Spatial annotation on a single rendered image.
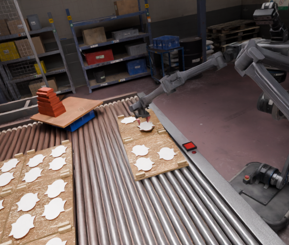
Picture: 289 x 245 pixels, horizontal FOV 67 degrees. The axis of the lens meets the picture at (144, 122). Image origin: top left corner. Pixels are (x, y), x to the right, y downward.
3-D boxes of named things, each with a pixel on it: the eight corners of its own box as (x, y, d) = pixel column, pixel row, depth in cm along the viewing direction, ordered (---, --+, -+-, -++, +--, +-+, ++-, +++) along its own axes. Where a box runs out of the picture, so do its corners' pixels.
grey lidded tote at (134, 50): (143, 50, 598) (141, 41, 586) (148, 52, 568) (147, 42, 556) (125, 54, 583) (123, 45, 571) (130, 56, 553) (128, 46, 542)
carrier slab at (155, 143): (167, 133, 173) (167, 131, 172) (189, 166, 137) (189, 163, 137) (124, 145, 168) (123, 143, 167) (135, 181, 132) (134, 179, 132)
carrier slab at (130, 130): (153, 112, 209) (153, 110, 208) (166, 133, 173) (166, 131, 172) (117, 120, 204) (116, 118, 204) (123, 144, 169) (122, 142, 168)
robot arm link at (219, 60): (231, 59, 142) (228, 52, 142) (222, 63, 137) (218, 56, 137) (221, 65, 150) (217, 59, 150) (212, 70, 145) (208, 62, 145)
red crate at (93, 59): (110, 57, 584) (108, 45, 570) (114, 60, 546) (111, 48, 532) (86, 62, 570) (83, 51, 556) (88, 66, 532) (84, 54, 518)
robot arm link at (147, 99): (178, 89, 132) (170, 73, 132) (171, 93, 129) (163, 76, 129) (149, 107, 171) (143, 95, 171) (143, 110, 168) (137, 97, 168)
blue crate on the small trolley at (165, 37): (165, 44, 507) (165, 35, 497) (180, 46, 468) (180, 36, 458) (152, 49, 490) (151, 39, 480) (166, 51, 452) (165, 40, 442)
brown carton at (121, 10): (135, 12, 550) (133, -3, 534) (139, 12, 517) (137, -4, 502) (115, 15, 540) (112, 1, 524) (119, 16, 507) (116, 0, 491)
